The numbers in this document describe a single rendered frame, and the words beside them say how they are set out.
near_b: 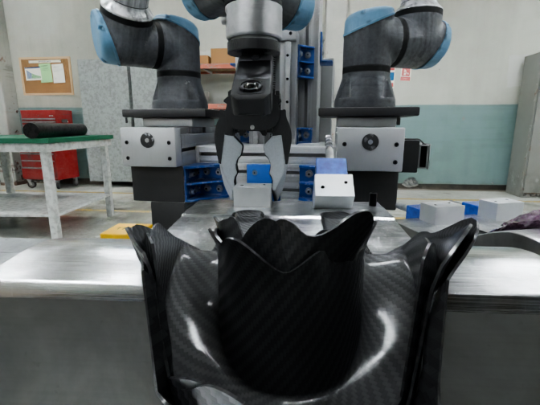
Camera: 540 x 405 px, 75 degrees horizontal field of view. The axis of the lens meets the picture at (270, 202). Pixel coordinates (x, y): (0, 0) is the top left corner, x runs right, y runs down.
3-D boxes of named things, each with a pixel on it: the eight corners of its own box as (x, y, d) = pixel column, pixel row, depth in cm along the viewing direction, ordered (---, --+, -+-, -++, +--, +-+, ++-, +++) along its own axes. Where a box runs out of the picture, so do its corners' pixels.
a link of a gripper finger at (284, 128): (297, 160, 49) (283, 96, 48) (297, 161, 48) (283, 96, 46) (265, 168, 50) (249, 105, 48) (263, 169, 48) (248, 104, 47)
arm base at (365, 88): (333, 110, 99) (335, 73, 97) (390, 110, 96) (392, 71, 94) (333, 108, 84) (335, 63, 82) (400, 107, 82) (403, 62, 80)
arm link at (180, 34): (209, 72, 95) (207, 18, 92) (160, 67, 87) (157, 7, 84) (189, 77, 104) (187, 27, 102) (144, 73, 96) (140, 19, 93)
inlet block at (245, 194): (247, 205, 61) (247, 173, 60) (276, 206, 61) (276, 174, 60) (234, 225, 48) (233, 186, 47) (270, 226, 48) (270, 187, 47)
